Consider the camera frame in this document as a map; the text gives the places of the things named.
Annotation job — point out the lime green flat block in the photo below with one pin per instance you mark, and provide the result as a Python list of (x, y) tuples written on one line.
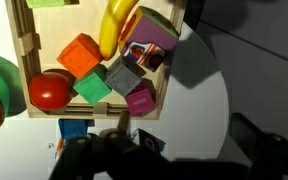
[(47, 2)]

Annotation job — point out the grey foam cube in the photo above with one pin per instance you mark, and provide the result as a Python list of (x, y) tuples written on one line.
[(123, 78)]

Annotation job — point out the magenta foam cube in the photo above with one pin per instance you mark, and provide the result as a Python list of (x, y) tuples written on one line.
[(140, 100)]

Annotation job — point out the multicolour plush cube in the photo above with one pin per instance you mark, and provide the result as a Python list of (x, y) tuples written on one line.
[(150, 35)]

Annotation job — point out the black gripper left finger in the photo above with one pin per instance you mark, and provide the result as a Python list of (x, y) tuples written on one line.
[(84, 160)]

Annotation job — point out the black plush letter cube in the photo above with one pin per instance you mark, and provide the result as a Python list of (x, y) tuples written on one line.
[(150, 141)]

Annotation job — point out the blue foam cube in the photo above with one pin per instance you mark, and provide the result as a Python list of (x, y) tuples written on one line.
[(72, 128)]

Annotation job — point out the small orange marker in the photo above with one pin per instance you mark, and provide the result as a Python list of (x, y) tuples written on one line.
[(59, 146)]

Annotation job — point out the green foam cube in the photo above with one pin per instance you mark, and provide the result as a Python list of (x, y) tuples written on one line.
[(92, 86)]

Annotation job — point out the light wooden slatted crate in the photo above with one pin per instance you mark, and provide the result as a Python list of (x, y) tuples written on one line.
[(26, 43)]

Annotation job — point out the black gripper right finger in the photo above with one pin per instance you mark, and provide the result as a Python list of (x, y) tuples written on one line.
[(270, 156)]

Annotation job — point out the red toy tomato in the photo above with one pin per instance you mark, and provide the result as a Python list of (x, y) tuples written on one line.
[(49, 90)]

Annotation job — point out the yellow toy banana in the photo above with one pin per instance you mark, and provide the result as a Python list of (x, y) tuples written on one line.
[(112, 26)]

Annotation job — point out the orange foam cube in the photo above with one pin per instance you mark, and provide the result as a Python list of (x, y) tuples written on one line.
[(79, 55)]

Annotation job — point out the green plastic bowl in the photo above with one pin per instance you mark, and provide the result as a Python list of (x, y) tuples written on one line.
[(2, 78)]

